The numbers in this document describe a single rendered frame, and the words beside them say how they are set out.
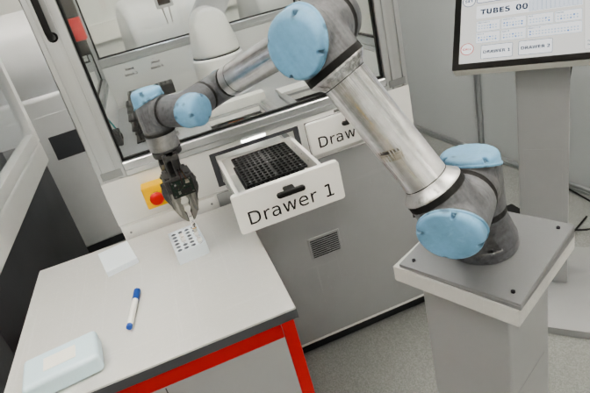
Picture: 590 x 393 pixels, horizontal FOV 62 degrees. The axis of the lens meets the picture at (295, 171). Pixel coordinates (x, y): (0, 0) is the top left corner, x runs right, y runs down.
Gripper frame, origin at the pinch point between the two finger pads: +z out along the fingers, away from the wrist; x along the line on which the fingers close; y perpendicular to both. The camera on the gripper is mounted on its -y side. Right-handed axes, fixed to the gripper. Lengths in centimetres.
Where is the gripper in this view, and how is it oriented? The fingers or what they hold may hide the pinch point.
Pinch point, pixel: (189, 214)
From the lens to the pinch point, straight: 133.9
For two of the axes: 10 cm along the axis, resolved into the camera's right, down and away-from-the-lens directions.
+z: 2.2, 8.8, 4.2
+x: 8.9, -3.5, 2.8
